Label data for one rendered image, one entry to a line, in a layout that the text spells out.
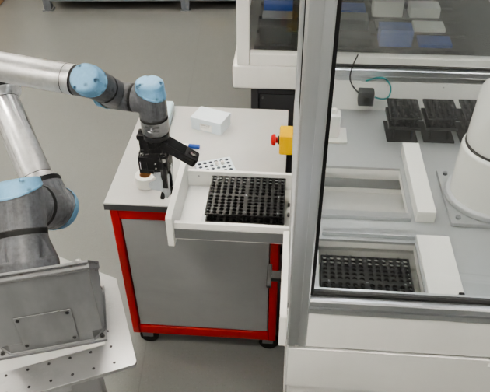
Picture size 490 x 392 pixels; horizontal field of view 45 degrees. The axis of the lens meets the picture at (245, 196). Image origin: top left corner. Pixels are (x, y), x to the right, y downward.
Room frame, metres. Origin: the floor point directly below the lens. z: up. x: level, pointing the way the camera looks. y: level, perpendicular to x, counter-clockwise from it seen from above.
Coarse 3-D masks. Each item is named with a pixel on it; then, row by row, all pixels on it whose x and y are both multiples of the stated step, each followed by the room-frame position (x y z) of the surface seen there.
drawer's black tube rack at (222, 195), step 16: (224, 176) 1.43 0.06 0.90; (224, 192) 1.35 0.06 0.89; (240, 192) 1.35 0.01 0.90; (256, 192) 1.35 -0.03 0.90; (272, 192) 1.35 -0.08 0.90; (224, 208) 1.27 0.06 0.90; (240, 208) 1.27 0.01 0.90; (256, 208) 1.31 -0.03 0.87; (272, 208) 1.27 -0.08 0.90; (272, 224) 1.24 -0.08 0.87
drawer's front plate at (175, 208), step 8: (184, 168) 1.43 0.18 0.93; (184, 176) 1.42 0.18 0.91; (176, 184) 1.35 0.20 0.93; (184, 184) 1.41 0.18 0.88; (176, 192) 1.32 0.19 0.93; (184, 192) 1.40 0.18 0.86; (176, 200) 1.28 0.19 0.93; (184, 200) 1.39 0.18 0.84; (168, 208) 1.24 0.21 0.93; (176, 208) 1.27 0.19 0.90; (168, 216) 1.21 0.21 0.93; (176, 216) 1.26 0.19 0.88; (168, 224) 1.21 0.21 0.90; (168, 232) 1.21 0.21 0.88; (168, 240) 1.21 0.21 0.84; (176, 240) 1.23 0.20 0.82
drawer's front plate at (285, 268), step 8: (288, 232) 1.15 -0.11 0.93; (288, 240) 1.11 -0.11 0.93; (288, 248) 1.08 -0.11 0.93; (288, 256) 1.06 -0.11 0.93; (288, 264) 1.03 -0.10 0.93; (280, 304) 0.90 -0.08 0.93; (280, 312) 0.88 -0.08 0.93; (280, 320) 0.87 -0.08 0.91; (280, 328) 0.87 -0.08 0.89; (280, 336) 0.87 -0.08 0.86; (280, 344) 0.87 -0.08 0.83
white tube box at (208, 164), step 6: (198, 162) 1.64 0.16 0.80; (204, 162) 1.64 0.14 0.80; (210, 162) 1.65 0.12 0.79; (228, 162) 1.64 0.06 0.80; (198, 168) 1.61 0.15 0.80; (204, 168) 1.61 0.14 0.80; (210, 168) 1.61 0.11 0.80; (216, 168) 1.61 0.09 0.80; (222, 168) 1.60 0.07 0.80; (228, 168) 1.60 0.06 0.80; (234, 168) 1.60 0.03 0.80
